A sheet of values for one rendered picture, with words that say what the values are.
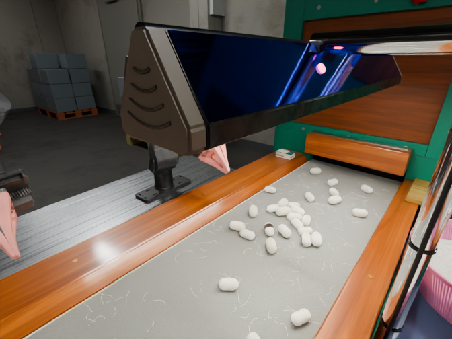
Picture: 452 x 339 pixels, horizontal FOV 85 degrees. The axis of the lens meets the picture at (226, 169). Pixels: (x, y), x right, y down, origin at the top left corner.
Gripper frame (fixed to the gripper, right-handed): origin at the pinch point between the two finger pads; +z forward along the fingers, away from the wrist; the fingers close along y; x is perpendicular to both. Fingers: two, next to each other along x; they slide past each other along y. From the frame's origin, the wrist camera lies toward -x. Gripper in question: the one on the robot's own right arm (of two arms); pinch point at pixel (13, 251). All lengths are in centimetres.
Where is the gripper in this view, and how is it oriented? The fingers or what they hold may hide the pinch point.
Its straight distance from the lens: 41.8
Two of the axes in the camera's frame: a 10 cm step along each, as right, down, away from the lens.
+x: -4.4, 5.7, 7.0
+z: 6.5, 7.4, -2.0
